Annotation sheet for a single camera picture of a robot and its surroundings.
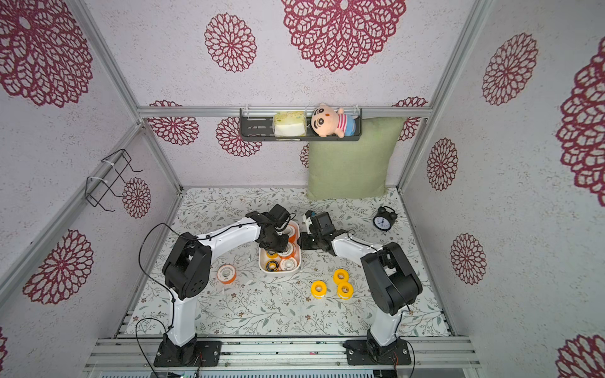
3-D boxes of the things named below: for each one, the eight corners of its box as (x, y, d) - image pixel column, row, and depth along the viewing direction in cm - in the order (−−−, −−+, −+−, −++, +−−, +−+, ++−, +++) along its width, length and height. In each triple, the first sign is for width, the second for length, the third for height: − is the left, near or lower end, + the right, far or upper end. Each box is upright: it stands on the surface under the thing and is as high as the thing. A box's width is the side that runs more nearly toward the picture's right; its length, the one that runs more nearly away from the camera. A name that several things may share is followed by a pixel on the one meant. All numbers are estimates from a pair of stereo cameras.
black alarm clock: (371, 225, 108) (376, 211, 101) (377, 217, 111) (383, 203, 104) (386, 234, 105) (392, 220, 98) (392, 225, 108) (398, 212, 100)
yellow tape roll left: (311, 298, 87) (311, 296, 85) (311, 283, 91) (311, 280, 89) (326, 298, 87) (327, 296, 85) (325, 283, 91) (326, 280, 89)
